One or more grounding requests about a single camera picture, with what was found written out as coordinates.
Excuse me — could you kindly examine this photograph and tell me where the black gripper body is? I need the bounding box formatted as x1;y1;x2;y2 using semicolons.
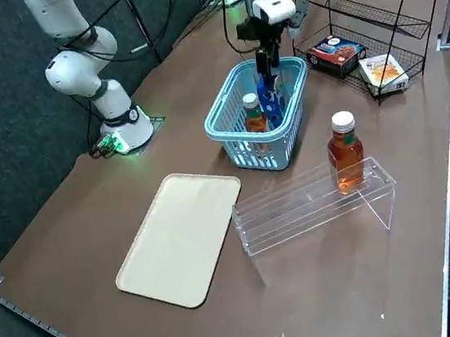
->
234;12;293;53

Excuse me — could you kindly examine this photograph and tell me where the black base cable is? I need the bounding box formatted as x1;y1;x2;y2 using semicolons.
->
81;104;119;160

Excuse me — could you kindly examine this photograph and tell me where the white cracker box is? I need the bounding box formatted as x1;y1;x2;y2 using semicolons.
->
357;51;412;99

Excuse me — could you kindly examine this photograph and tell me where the blue Oreo cookie box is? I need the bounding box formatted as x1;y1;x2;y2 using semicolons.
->
253;71;288;130

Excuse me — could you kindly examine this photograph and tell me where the cream plastic tray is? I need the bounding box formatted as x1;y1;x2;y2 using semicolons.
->
101;164;257;319

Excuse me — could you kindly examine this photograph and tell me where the clear acrylic stepped shelf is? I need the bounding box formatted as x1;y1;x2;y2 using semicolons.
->
227;153;404;260

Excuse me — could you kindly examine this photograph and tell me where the black wire tiered shelf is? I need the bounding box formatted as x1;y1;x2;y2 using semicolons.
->
286;0;450;117

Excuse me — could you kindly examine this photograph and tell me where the light blue plastic basket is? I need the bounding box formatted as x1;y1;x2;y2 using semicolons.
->
196;51;321;180

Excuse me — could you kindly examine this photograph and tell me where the dark blue cookie box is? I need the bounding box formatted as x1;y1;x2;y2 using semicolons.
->
304;31;372;84

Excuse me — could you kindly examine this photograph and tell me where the amber tea bottle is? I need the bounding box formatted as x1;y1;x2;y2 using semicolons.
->
241;91;270;135
321;109;371;198

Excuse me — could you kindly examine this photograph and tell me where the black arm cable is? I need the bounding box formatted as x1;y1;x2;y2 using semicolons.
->
219;0;260;56

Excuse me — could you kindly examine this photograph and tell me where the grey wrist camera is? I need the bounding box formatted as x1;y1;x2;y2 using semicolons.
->
284;0;312;40

